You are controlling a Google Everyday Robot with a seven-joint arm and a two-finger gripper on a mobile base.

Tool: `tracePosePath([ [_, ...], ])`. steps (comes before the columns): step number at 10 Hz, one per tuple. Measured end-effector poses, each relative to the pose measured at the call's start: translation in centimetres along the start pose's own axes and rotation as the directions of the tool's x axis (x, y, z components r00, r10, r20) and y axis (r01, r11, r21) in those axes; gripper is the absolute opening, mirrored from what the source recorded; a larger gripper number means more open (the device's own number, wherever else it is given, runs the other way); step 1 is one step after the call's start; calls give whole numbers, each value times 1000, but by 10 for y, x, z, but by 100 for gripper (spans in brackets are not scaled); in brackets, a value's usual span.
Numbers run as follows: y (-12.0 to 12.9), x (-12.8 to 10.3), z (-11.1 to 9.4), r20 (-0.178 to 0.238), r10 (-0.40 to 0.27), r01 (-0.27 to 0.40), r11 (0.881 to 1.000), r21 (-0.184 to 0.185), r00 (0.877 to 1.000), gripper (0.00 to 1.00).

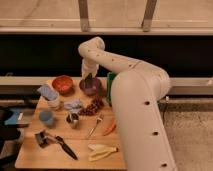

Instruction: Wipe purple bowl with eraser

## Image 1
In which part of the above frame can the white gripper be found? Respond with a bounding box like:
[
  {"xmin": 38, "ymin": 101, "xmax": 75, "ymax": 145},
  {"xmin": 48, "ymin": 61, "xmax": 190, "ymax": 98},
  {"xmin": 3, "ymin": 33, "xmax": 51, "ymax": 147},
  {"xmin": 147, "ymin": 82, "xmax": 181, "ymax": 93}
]
[{"xmin": 81, "ymin": 59, "xmax": 99, "ymax": 84}]

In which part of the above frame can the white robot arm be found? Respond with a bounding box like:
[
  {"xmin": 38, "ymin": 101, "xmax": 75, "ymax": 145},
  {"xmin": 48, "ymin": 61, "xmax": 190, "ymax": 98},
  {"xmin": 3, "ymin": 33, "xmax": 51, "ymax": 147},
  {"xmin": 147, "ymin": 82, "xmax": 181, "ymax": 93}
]
[{"xmin": 78, "ymin": 37, "xmax": 178, "ymax": 171}]

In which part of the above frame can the purple bowl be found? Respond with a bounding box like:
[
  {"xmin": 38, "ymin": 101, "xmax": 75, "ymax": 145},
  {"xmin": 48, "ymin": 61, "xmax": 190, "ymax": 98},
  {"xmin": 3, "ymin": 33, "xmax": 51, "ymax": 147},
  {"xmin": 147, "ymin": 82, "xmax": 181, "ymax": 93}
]
[{"xmin": 79, "ymin": 78, "xmax": 101, "ymax": 96}]

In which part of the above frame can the orange bowl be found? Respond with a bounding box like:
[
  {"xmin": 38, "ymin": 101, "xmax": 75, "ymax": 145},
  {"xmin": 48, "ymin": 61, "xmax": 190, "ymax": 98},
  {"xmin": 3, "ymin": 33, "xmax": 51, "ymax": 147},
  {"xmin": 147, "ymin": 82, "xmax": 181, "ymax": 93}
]
[{"xmin": 52, "ymin": 75, "xmax": 73, "ymax": 95}]

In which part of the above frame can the green tray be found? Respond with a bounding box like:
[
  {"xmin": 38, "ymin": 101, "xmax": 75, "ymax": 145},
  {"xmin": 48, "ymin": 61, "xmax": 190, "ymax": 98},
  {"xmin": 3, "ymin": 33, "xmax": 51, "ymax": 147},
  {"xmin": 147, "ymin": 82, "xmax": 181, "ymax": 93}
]
[{"xmin": 106, "ymin": 72, "xmax": 116, "ymax": 106}]

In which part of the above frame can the bunch of dark grapes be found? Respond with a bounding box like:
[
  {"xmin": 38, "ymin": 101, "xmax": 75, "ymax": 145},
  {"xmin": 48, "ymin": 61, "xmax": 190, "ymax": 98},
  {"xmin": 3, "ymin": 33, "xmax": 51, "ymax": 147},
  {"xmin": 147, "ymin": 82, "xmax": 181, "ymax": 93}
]
[{"xmin": 78, "ymin": 98, "xmax": 104, "ymax": 116}]

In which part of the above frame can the crumpled grey cloth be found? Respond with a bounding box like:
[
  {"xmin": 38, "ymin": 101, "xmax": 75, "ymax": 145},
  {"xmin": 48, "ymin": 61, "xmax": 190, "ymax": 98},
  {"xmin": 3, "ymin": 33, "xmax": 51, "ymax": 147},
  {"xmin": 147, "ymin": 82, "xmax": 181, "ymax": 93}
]
[{"xmin": 64, "ymin": 99, "xmax": 83, "ymax": 113}]

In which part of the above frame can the small metal cup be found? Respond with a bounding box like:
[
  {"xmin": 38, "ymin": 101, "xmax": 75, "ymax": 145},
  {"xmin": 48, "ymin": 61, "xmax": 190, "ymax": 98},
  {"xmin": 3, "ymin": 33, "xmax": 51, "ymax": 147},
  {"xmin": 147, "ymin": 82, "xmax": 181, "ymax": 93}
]
[{"xmin": 66, "ymin": 113, "xmax": 79, "ymax": 129}]

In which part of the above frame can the white cup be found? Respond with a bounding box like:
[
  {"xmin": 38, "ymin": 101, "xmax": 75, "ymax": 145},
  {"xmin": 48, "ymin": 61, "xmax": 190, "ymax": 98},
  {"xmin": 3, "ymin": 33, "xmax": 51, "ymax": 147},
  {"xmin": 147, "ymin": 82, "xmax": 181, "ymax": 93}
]
[{"xmin": 47, "ymin": 97, "xmax": 61, "ymax": 110}]

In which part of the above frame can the blue sponge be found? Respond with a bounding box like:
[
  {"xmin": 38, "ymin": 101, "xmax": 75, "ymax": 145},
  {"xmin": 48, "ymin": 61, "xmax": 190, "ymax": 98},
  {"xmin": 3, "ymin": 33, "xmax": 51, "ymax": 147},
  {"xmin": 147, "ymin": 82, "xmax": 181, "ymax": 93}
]
[{"xmin": 37, "ymin": 84, "xmax": 58, "ymax": 101}]

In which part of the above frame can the wooden board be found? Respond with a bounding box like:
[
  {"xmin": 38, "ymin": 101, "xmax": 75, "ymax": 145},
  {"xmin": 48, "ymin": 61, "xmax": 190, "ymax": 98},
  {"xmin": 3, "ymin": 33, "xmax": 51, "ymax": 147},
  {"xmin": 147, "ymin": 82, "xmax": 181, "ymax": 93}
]
[{"xmin": 14, "ymin": 77, "xmax": 128, "ymax": 171}]

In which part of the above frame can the metal fork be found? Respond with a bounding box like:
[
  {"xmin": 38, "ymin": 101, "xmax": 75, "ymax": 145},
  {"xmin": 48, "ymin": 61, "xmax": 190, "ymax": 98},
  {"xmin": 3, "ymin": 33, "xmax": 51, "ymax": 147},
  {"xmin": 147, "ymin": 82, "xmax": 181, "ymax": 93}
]
[{"xmin": 86, "ymin": 115, "xmax": 103, "ymax": 139}]

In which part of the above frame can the orange carrot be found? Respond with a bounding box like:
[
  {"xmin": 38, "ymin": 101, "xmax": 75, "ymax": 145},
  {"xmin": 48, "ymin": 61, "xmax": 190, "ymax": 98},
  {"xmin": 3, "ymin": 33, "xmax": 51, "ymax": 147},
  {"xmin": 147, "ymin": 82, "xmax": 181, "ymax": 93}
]
[{"xmin": 102, "ymin": 120, "xmax": 116, "ymax": 136}]

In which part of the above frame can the blue cup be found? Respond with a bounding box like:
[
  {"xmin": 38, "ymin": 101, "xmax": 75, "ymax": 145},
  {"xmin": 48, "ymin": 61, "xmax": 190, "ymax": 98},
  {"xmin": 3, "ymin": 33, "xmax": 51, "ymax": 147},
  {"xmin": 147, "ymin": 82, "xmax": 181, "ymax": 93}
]
[{"xmin": 39, "ymin": 110, "xmax": 54, "ymax": 127}]

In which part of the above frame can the yellow banana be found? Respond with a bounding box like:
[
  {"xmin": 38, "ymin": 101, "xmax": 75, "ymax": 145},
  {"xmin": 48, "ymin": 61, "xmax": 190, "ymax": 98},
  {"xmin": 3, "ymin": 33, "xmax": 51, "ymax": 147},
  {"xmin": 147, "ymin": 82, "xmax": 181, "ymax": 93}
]
[{"xmin": 88, "ymin": 144, "xmax": 118, "ymax": 162}]

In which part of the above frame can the metal black clip tool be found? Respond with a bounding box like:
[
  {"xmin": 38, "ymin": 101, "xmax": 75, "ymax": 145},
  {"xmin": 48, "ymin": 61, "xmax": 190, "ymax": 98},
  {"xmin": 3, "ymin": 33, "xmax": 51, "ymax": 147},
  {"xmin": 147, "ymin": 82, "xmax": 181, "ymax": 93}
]
[{"xmin": 35, "ymin": 131, "xmax": 57, "ymax": 148}]

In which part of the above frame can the blue book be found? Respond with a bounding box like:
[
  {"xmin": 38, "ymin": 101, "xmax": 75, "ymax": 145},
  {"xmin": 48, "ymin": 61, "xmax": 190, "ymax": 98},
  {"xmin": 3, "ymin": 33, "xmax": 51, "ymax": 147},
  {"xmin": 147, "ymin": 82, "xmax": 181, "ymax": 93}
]
[{"xmin": 4, "ymin": 108, "xmax": 29, "ymax": 127}]

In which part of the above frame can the black handled knife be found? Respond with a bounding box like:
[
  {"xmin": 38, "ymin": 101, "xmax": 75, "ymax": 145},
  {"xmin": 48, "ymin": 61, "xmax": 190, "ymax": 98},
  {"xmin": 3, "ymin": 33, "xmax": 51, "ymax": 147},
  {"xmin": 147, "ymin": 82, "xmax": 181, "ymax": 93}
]
[{"xmin": 55, "ymin": 136, "xmax": 78, "ymax": 160}]

